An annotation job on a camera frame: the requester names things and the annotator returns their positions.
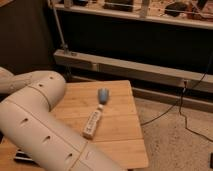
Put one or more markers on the light blue cup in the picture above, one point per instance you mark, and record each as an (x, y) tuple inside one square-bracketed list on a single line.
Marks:
[(103, 95)]

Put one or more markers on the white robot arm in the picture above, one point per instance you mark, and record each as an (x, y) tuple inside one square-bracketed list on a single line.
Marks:
[(26, 120)]

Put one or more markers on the metal pole stand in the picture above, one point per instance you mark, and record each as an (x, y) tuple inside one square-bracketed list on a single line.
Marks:
[(64, 46)]

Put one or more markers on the white remote controller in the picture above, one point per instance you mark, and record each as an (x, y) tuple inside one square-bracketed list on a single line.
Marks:
[(92, 122)]

